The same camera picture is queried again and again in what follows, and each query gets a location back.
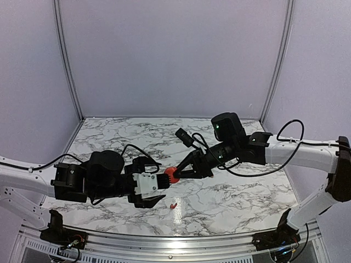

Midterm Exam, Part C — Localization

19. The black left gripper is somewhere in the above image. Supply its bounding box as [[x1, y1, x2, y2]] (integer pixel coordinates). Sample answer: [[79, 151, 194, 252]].
[[91, 157, 165, 209]]

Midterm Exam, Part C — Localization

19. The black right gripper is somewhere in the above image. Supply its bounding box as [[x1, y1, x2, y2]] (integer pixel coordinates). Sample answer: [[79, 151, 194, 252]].
[[173, 139, 237, 180]]

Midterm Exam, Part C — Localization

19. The red bottle cap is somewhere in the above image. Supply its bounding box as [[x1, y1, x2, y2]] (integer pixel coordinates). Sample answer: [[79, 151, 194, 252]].
[[165, 167, 180, 184]]

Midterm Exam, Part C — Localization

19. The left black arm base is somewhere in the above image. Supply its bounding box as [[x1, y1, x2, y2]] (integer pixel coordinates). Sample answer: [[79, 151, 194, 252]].
[[40, 209, 88, 249]]

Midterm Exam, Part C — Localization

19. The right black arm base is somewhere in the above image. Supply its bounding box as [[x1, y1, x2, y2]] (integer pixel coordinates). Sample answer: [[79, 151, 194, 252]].
[[252, 208, 301, 251]]

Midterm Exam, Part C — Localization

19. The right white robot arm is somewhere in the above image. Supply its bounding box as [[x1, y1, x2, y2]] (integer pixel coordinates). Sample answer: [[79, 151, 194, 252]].
[[172, 112, 350, 245]]

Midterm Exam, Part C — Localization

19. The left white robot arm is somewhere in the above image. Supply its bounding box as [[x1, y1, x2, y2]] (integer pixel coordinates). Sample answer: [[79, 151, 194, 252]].
[[1, 150, 170, 209]]

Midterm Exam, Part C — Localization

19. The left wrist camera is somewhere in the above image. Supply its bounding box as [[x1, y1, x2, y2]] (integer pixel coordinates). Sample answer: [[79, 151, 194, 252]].
[[132, 173, 170, 195]]

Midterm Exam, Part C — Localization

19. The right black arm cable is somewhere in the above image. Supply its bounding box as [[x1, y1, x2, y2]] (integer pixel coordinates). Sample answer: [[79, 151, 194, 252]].
[[191, 119, 343, 178]]

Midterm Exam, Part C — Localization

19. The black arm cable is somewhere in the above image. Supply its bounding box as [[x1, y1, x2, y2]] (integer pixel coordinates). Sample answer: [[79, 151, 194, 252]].
[[0, 144, 162, 206], [191, 119, 343, 178]]

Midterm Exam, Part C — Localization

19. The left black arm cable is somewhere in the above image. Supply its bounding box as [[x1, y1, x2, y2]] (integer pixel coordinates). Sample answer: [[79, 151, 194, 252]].
[[0, 144, 162, 206]]

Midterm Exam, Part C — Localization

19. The front aluminium rail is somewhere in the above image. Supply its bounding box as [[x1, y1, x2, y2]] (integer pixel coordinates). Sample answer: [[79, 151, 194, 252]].
[[10, 223, 330, 263]]

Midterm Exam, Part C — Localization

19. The right aluminium frame post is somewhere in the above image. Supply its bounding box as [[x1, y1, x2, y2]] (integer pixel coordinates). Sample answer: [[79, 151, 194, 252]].
[[259, 0, 295, 123]]

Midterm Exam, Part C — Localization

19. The aluminium frame post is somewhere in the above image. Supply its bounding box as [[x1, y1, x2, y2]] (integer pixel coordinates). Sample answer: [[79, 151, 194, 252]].
[[259, 0, 295, 123], [52, 0, 84, 122]]

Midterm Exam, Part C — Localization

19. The left aluminium frame post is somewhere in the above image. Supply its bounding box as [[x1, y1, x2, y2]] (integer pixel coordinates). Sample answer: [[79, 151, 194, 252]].
[[52, 0, 84, 122]]

